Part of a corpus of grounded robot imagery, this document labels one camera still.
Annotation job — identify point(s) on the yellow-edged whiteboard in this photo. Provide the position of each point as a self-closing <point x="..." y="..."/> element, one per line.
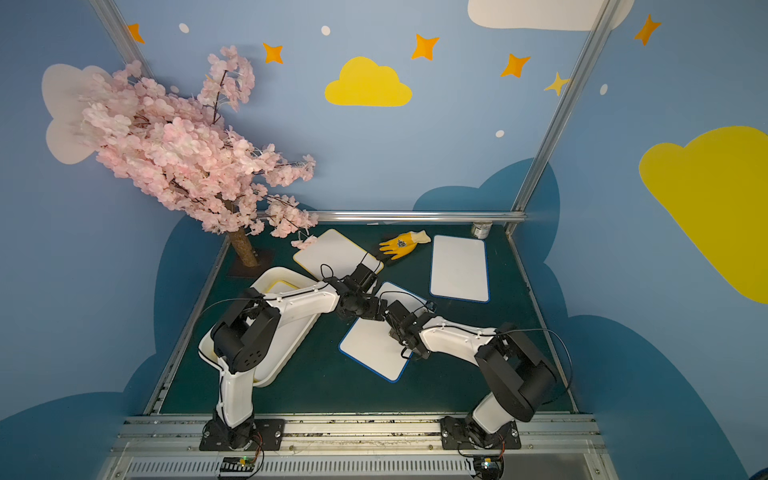
<point x="280" y="287"/>
<point x="332" y="252"/>

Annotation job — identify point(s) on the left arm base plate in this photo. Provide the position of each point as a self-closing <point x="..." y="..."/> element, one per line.
<point x="264" y="433"/>

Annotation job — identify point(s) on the aluminium frame post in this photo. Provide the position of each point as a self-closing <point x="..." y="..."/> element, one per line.
<point x="583" y="68"/>
<point x="113" y="22"/>

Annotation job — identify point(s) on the right green circuit board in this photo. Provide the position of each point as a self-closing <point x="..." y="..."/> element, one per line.
<point x="487" y="467"/>

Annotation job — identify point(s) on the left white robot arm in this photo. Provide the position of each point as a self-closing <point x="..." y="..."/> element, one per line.
<point x="256" y="328"/>

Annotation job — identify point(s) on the yellow black work glove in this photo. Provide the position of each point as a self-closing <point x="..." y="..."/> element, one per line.
<point x="400" y="246"/>

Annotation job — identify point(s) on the left aluminium frame post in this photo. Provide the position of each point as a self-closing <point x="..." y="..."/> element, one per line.
<point x="113" y="22"/>

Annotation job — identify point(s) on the pink cherry blossom tree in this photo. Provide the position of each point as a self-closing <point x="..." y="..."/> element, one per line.
<point x="181" y="152"/>

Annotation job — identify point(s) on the aluminium front rail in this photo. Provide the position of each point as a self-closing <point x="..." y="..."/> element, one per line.
<point x="358" y="446"/>

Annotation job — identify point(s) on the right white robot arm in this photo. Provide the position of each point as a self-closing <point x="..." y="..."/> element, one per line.
<point x="519" y="376"/>

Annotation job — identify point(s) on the blue-edged whiteboard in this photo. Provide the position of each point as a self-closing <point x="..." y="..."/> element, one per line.
<point x="368" y="342"/>
<point x="459" y="269"/>

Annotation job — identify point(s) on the yellow-edged whiteboard back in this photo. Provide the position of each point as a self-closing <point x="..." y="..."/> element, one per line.
<point x="332" y="252"/>

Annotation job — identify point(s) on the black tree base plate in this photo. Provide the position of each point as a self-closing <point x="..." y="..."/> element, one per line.
<point x="264" y="258"/>

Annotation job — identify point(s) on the horizontal aluminium back bar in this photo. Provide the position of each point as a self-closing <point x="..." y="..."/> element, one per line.
<point x="418" y="217"/>

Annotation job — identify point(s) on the white plastic storage box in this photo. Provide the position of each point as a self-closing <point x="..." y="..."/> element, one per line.
<point x="299" y="311"/>

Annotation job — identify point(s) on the left green circuit board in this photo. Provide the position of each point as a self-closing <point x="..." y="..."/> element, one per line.
<point x="241" y="467"/>

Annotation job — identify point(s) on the green circuit board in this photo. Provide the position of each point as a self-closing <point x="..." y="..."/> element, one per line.
<point x="487" y="467"/>
<point x="241" y="467"/>

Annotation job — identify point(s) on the right aluminium frame post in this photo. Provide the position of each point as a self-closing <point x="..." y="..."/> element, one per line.
<point x="583" y="68"/>

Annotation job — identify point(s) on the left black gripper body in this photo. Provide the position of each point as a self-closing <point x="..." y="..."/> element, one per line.
<point x="372" y="306"/>

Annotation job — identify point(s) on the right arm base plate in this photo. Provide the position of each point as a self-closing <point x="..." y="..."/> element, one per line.
<point x="465" y="434"/>

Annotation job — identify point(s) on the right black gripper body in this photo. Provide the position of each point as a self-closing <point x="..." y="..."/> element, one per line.
<point x="395" y="319"/>

